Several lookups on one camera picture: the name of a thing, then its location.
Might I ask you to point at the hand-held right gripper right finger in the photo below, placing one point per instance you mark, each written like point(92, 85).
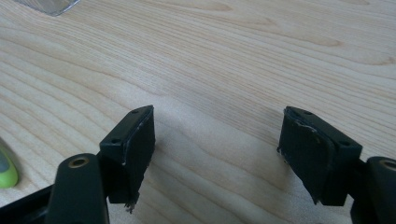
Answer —
point(311, 155)

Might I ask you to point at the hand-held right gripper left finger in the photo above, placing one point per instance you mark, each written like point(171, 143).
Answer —
point(134, 155)

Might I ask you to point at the clear plastic tray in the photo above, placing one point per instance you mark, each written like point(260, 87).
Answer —
point(51, 5)

